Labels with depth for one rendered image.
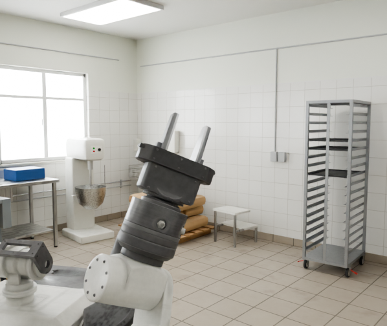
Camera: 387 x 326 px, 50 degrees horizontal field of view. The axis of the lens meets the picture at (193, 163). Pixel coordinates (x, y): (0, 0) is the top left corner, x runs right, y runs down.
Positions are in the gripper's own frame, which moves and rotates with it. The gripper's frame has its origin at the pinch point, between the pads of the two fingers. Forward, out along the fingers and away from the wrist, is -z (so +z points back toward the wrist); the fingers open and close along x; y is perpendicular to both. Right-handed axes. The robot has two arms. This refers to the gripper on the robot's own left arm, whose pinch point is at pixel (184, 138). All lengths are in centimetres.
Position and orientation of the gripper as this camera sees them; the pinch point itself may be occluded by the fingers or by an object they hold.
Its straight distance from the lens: 64.4
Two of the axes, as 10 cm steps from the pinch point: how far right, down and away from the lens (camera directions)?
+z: -3.3, 9.3, -1.4
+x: -9.0, -3.6, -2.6
